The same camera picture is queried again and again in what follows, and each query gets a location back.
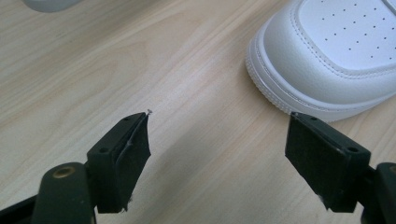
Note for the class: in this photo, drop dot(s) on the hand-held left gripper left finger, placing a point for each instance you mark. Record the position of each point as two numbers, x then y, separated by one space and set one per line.
121 168

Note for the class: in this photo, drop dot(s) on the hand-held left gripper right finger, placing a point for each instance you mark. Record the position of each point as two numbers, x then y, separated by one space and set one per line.
327 165

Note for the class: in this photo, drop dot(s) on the grey object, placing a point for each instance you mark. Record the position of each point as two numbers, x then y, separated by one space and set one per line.
49 4

